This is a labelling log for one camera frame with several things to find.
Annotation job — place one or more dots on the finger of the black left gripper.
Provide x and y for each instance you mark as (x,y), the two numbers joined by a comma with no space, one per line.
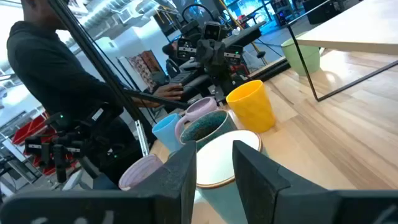
(203,57)
(218,56)

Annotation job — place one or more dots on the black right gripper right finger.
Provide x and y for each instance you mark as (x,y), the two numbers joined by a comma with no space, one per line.
(264,193)

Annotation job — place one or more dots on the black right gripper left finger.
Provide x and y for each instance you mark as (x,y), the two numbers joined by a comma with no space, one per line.
(93,208)

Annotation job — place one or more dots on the lilac ribbed mug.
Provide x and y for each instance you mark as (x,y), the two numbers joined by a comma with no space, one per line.
(202,107)

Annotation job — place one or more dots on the purple striped white mug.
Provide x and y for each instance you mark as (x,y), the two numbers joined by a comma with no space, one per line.
(140,171)

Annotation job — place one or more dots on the yellow mug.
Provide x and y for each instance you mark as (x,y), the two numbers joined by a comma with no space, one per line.
(252,109)

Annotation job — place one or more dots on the dark teal speckled mug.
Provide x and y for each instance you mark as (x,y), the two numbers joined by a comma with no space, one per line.
(202,127)

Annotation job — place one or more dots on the light blue mug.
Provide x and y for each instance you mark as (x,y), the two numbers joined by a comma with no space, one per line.
(164,130)

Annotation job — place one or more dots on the green and white mug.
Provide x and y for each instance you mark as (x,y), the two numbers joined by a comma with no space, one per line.
(311,59)

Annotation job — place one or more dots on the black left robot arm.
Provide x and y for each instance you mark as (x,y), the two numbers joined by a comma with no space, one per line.
(217,81)

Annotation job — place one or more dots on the person's hand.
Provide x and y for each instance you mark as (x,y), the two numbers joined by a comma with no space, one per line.
(169,91)

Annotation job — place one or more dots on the patterned fabric panel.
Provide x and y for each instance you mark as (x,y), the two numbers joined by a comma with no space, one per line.
(144,70)

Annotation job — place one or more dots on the red plastic storage bin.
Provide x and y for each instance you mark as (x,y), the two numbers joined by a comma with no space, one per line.
(29,129)

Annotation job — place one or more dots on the person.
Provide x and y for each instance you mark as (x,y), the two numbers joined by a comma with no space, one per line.
(56,71)

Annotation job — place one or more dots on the wooden riser shelf black legs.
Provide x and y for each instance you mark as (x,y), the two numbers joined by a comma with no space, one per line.
(357,28)

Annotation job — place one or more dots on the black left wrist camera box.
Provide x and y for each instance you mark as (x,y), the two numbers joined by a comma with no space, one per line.
(212,31)

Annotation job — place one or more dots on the black aluminium table frame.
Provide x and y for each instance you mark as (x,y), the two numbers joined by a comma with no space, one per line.
(267,71)

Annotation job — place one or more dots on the black aluminium frame post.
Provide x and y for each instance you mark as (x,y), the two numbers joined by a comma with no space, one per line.
(96,59)

